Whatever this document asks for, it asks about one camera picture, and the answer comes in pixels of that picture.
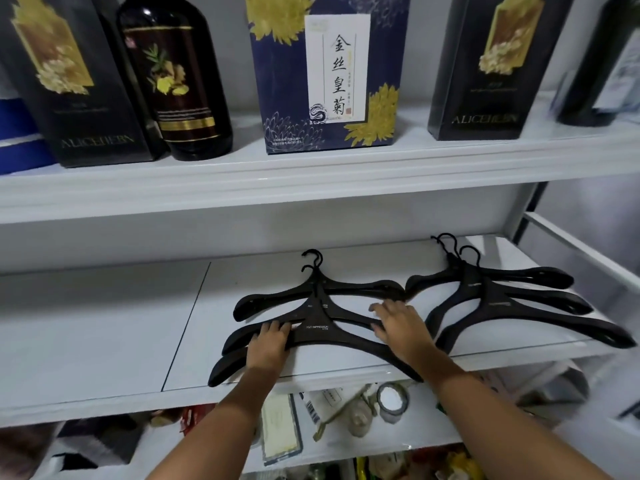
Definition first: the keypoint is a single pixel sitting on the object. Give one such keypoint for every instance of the person's right hand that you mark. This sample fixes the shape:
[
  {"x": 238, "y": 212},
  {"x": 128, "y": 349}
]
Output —
[{"x": 404, "y": 330}]

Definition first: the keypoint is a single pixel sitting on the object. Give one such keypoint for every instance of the person's left hand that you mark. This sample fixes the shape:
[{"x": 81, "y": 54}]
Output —
[{"x": 267, "y": 347}]

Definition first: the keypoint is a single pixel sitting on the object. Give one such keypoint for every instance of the person's right thumb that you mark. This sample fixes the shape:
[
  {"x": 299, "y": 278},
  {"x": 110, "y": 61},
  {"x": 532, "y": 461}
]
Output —
[{"x": 381, "y": 334}]

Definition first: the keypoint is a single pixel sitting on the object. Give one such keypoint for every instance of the person's left fingers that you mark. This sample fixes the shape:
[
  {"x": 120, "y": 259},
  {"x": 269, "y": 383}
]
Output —
[{"x": 274, "y": 328}]

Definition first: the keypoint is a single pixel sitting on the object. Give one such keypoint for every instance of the black plastic clothes hanger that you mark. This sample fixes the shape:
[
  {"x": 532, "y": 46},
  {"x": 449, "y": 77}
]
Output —
[
  {"x": 550, "y": 300},
  {"x": 525, "y": 277},
  {"x": 320, "y": 339},
  {"x": 240, "y": 337},
  {"x": 350, "y": 289},
  {"x": 550, "y": 329}
]

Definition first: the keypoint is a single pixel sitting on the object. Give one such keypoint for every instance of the person's right forearm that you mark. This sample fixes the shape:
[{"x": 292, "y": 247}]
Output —
[{"x": 490, "y": 424}]

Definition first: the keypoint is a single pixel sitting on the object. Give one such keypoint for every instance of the person's left forearm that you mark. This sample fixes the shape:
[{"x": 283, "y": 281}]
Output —
[{"x": 227, "y": 424}]

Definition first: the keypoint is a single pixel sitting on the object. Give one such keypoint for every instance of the grey tape roll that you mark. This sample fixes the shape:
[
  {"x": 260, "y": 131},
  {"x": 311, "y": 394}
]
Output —
[{"x": 392, "y": 402}]

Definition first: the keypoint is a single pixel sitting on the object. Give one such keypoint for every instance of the small white bottle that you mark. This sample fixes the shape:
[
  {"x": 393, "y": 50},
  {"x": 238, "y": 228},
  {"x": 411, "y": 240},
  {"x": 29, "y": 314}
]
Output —
[{"x": 361, "y": 418}]

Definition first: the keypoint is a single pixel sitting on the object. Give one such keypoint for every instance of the beige stick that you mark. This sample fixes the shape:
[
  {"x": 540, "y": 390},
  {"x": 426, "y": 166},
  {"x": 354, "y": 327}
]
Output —
[{"x": 340, "y": 412}]

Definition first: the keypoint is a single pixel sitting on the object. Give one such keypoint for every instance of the white box with barcode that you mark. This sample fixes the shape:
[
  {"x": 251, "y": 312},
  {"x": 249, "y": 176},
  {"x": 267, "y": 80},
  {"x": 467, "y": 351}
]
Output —
[{"x": 312, "y": 408}]

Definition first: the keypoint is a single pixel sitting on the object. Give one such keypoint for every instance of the cream card in blue sleeve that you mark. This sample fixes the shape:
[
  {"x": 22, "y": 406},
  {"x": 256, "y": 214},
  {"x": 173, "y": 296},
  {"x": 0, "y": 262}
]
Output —
[{"x": 280, "y": 429}]

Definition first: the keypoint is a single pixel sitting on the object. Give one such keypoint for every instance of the red packet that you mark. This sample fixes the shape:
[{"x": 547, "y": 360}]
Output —
[{"x": 197, "y": 419}]

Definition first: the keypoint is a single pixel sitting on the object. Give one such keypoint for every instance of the white shelf unit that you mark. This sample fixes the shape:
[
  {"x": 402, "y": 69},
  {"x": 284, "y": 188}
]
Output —
[{"x": 300, "y": 182}]

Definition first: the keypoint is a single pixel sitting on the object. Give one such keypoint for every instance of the yellow packet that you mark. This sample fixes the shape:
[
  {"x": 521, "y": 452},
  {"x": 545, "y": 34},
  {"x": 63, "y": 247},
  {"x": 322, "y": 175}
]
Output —
[{"x": 462, "y": 467}]

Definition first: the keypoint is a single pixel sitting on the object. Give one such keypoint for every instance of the black and white package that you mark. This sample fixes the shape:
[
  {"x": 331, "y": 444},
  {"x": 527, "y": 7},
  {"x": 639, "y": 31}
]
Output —
[{"x": 95, "y": 439}]

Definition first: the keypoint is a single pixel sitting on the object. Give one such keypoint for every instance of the navy box with gold flowers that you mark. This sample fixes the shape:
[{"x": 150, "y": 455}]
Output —
[{"x": 327, "y": 69}]

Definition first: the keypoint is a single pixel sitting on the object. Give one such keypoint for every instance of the dark brown glass bottle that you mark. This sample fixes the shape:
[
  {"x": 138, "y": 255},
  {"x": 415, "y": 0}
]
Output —
[{"x": 175, "y": 79}]

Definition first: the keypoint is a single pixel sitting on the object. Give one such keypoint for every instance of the black box with gold flower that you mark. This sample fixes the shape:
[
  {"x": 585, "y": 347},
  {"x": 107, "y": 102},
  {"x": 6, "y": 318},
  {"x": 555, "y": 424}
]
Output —
[
  {"x": 75, "y": 84},
  {"x": 495, "y": 69}
]

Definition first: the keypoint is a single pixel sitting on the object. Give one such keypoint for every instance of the blue and white box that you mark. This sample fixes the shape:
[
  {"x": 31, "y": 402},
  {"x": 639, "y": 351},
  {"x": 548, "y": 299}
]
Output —
[{"x": 20, "y": 134}]

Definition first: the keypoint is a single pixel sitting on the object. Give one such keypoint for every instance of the dark green bottle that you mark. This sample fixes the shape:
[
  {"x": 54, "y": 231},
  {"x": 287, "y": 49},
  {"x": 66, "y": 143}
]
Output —
[{"x": 595, "y": 64}]

